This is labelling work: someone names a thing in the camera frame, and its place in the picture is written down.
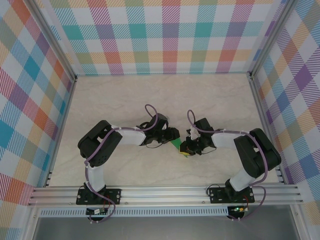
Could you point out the green paper sheet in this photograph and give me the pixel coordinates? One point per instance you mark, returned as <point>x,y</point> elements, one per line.
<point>176,143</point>

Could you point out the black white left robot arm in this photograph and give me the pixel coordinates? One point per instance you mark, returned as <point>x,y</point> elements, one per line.
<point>100,142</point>

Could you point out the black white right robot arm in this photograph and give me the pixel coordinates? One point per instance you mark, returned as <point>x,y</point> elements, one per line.
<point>257,152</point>

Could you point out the grey metal sheet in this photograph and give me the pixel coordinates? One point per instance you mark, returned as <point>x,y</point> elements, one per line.
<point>162,228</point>

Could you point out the circuit board with green light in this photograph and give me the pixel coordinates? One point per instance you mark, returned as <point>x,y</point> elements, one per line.
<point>237,209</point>

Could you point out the small black circuit board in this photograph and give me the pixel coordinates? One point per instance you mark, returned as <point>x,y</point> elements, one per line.
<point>95,212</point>

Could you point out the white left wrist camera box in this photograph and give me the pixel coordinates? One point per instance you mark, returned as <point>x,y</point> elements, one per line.
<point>167,123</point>

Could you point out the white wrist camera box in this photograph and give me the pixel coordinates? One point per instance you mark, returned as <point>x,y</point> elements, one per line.
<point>167,123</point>
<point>193,133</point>

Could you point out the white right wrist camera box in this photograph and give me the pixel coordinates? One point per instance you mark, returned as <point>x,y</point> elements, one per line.
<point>193,133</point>

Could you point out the aluminium mounting rail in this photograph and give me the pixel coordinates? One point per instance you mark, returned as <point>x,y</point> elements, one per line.
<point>162,195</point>

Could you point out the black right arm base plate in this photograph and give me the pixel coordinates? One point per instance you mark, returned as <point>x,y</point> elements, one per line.
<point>217,195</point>

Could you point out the aluminium table side rail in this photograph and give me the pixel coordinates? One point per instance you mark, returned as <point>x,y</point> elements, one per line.
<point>266,125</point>
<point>63,125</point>

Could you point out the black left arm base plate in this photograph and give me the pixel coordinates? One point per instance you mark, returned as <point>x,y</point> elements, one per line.
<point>113,193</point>

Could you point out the aluminium frame post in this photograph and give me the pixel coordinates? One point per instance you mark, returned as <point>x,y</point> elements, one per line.
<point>55,40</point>
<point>271,37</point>

